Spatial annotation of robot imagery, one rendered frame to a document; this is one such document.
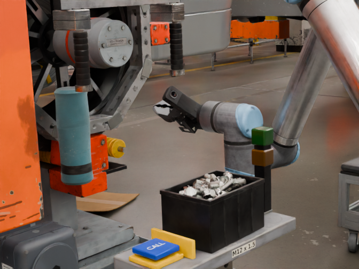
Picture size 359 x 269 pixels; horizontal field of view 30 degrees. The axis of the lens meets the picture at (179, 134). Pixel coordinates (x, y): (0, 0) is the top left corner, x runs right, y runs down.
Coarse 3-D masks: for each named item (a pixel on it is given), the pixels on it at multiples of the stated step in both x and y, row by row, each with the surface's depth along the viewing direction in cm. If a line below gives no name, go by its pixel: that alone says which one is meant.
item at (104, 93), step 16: (32, 0) 190; (32, 16) 192; (48, 16) 196; (96, 16) 208; (112, 16) 215; (32, 32) 191; (32, 48) 195; (48, 64) 196; (64, 64) 200; (64, 80) 201; (96, 80) 220; (112, 80) 215; (96, 96) 213; (48, 112) 215; (96, 112) 209
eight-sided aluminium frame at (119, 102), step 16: (128, 16) 210; (144, 16) 208; (144, 32) 208; (144, 48) 209; (144, 64) 210; (128, 80) 212; (144, 80) 211; (112, 96) 209; (128, 96) 207; (112, 112) 204; (48, 128) 186; (96, 128) 199; (112, 128) 203
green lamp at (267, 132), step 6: (264, 126) 160; (252, 132) 159; (258, 132) 157; (264, 132) 156; (270, 132) 158; (252, 138) 159; (258, 138) 158; (264, 138) 157; (270, 138) 158; (252, 144) 160; (258, 144) 158; (264, 144) 157; (270, 144) 159
